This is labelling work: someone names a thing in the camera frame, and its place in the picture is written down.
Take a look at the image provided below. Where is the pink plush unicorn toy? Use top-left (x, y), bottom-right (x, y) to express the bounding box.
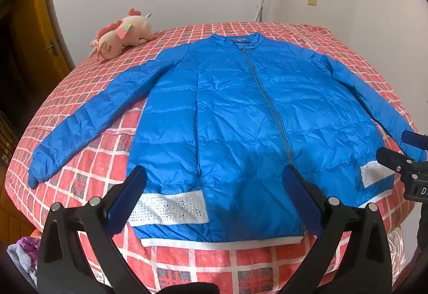
top-left (89, 8), bottom-right (156, 62)

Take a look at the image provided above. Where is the blue puffer jacket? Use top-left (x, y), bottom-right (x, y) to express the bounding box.
top-left (27, 32), bottom-right (427, 243)

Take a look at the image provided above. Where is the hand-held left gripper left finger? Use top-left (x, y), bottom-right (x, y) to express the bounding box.
top-left (36, 165), bottom-right (151, 294)

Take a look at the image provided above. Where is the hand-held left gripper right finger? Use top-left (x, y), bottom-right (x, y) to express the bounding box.
top-left (277, 165), bottom-right (392, 294)

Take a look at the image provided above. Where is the metal door handle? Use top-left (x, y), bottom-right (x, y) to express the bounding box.
top-left (45, 39), bottom-right (60, 56)

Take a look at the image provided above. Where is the wooden door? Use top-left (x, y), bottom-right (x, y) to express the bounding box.
top-left (0, 0), bottom-right (76, 148)

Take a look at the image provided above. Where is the bed with red checked sheet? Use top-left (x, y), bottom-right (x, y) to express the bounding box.
top-left (5, 21), bottom-right (428, 294)

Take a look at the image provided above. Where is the pile of mixed clothes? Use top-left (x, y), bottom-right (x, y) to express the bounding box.
top-left (6, 229), bottom-right (44, 288)

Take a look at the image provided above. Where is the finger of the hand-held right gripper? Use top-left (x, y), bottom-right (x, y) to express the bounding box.
top-left (401, 130), bottom-right (428, 161)
top-left (376, 147), bottom-right (415, 177)

